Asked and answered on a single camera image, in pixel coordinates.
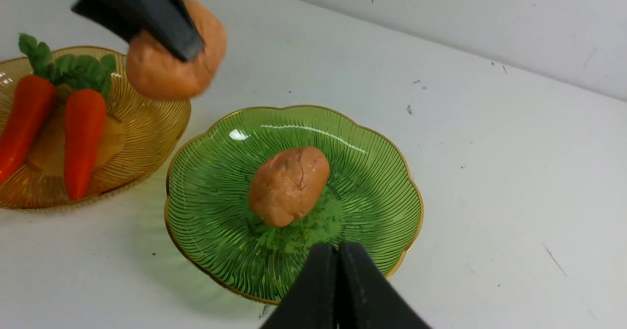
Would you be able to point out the green ribbed plastic plate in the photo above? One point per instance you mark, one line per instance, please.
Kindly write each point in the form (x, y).
(370, 198)

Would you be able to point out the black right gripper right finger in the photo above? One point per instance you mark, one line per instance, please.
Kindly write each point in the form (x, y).
(366, 300)

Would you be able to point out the orange toy carrot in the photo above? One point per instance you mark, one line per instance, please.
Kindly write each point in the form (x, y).
(85, 115)
(33, 98)

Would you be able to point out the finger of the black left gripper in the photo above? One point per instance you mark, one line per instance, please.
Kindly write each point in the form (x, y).
(167, 21)
(108, 17)

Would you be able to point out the brown toy potato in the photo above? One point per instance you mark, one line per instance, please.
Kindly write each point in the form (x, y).
(287, 186)
(155, 73)

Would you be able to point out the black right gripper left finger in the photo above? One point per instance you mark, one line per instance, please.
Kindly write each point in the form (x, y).
(309, 304)

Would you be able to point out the amber ribbed plastic plate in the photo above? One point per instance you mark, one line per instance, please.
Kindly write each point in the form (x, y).
(139, 136)

